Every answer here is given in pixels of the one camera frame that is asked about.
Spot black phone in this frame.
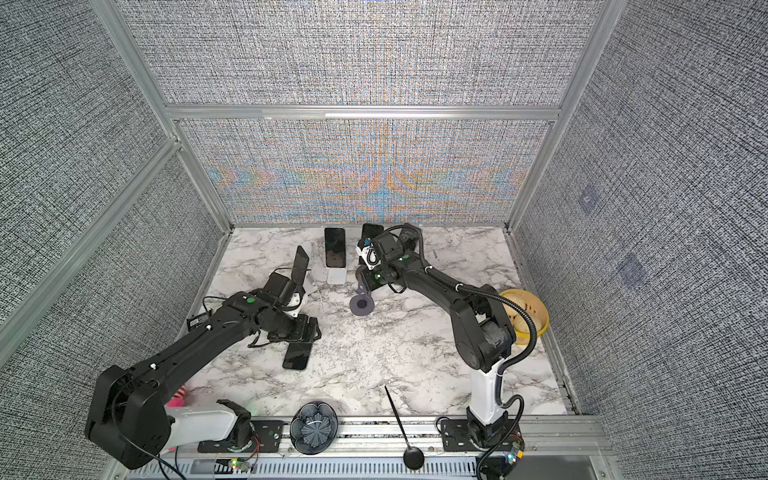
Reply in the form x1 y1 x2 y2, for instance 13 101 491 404
291 245 310 287
361 223 385 241
282 342 313 371
324 227 346 269

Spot purple round phone stand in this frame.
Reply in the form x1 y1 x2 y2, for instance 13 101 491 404
349 283 375 317

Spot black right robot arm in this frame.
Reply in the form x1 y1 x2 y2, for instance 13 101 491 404
356 223 538 449

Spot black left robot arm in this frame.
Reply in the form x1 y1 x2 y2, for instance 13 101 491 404
84 290 322 469

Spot black phone on wooden stand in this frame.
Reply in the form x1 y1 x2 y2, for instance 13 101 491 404
361 223 385 241

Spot white folding phone stand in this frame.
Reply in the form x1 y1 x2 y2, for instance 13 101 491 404
298 269 318 296

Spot white flat phone stand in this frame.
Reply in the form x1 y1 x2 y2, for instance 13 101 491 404
326 267 347 285

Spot dark glass flower dish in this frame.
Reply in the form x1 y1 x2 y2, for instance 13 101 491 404
289 401 339 455

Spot pink white plush toy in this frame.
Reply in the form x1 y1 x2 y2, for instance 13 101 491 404
166 386 186 408

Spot yellow bowl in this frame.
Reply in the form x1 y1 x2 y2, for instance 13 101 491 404
501 289 550 346

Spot black long spoon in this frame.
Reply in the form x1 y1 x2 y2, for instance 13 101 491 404
384 386 425 471

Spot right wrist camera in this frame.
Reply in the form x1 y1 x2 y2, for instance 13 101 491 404
356 238 380 270

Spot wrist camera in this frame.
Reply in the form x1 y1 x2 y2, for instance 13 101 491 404
262 271 305 315
356 238 380 270

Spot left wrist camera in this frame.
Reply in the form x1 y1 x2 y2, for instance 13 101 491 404
262 271 305 315

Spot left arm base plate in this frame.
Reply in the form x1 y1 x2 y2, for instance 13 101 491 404
197 420 285 454

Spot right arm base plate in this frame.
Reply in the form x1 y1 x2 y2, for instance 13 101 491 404
436 417 524 453

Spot aluminium frame corner post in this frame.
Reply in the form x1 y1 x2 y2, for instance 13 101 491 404
90 0 234 233

